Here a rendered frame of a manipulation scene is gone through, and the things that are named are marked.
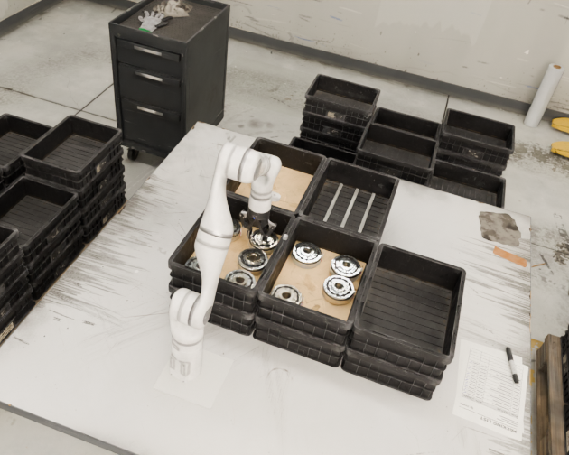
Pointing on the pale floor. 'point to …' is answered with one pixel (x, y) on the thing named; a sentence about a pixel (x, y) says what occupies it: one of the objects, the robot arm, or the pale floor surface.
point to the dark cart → (168, 74)
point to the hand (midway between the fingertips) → (256, 236)
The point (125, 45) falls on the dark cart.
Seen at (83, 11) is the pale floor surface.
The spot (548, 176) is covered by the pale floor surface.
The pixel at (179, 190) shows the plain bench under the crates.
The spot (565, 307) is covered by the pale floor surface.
